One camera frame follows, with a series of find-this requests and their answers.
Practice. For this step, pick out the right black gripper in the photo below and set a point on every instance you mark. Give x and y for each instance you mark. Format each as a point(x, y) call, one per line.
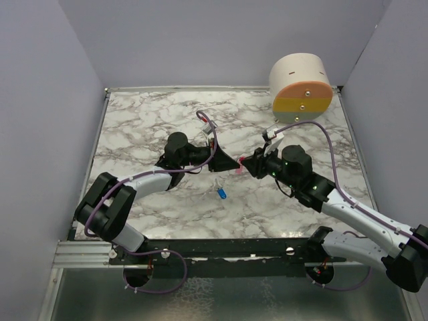
point(255, 163)

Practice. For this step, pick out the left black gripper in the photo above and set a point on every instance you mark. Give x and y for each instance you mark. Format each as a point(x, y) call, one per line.
point(222, 162)

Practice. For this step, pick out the pink tag metal keyring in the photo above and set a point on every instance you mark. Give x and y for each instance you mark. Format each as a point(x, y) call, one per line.
point(240, 169)

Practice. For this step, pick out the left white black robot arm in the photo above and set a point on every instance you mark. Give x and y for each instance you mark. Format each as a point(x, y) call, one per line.
point(105, 207)

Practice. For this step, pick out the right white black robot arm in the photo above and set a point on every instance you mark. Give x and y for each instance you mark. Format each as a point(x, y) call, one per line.
point(392, 247)

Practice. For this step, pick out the blue tag silver key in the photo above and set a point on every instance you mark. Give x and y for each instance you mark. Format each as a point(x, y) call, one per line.
point(219, 189)

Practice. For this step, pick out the beige cylinder striped key holder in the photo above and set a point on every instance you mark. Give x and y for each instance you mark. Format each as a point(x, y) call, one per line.
point(299, 87)

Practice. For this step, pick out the black front mounting bar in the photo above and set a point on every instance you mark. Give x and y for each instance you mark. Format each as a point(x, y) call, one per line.
point(226, 258)

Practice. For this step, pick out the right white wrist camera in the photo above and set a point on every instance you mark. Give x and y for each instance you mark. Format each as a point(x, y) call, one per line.
point(272, 139)

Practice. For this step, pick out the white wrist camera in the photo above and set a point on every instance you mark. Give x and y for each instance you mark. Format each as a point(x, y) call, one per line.
point(207, 129)
point(272, 139)

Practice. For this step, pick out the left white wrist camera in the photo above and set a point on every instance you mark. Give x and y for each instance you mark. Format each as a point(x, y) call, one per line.
point(207, 129)

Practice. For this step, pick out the aluminium table frame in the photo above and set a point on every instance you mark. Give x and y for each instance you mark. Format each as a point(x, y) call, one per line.
point(199, 205)

